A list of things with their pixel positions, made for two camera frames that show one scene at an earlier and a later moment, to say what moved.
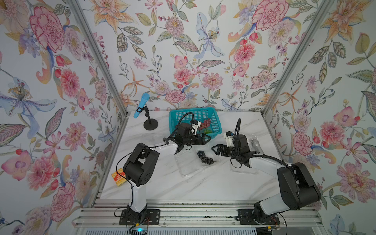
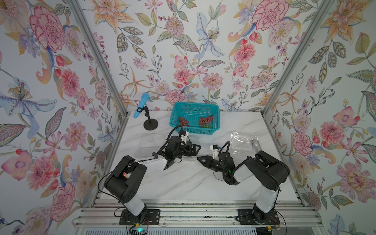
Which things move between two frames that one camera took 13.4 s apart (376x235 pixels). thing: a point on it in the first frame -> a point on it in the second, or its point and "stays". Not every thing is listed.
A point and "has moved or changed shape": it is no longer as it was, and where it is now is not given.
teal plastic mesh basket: x=199 y=115 has moved or changed shape
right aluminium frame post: x=320 y=11 stays
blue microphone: x=145 y=98 stays
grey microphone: x=255 y=144 stays
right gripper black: x=220 y=147 -> x=209 y=160
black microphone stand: x=150 y=124 stays
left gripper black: x=200 y=141 -> x=188 y=152
